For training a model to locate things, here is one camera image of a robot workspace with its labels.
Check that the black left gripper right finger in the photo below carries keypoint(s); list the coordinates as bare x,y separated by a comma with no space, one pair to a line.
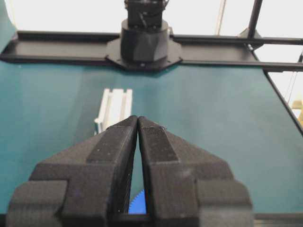
187,186

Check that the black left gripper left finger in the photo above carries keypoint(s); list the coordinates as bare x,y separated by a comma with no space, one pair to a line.
81,186

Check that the large blue plastic gear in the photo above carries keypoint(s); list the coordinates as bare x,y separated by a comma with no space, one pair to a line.
138,204

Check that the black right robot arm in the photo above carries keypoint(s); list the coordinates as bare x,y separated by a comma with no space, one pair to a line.
144,30

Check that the silver aluminium extrusion rail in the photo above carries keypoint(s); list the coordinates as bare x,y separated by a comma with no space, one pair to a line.
115,106

